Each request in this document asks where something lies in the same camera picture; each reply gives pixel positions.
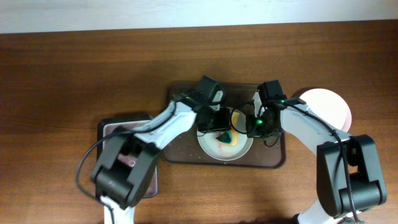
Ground pinkish white plate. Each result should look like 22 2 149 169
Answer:
292 88 352 132

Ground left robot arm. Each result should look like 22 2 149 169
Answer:
91 76 228 223

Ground brown plastic serving tray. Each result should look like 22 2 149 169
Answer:
163 82 286 169

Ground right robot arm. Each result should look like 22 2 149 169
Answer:
246 80 387 224

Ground pale green plate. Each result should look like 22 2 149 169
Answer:
197 107 254 162

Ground green and yellow sponge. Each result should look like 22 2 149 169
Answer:
216 112 239 146

